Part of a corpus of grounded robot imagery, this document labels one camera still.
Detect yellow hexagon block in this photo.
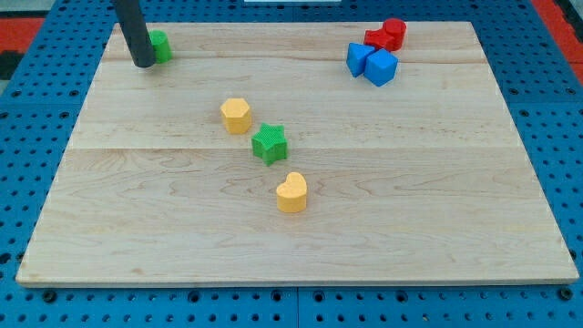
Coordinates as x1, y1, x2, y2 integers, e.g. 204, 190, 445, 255
220, 97, 252, 134

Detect yellow heart block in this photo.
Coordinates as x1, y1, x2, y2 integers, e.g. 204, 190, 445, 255
276, 172, 308, 213

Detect red cylinder block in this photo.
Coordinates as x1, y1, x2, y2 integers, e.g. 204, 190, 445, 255
383, 18, 407, 51

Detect red star-like block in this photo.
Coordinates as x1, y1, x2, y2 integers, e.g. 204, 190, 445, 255
363, 29, 395, 52

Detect blue cube block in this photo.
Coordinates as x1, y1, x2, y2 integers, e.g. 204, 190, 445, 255
363, 49, 399, 87

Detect green cylinder block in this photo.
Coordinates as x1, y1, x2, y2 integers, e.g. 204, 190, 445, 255
148, 30, 172, 64

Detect blue triangle block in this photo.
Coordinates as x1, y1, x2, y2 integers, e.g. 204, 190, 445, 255
346, 43, 375, 77

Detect green star block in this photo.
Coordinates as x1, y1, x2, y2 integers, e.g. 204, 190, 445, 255
251, 123, 288, 166

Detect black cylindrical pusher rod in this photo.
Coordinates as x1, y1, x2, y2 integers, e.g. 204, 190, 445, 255
112, 0, 156, 68

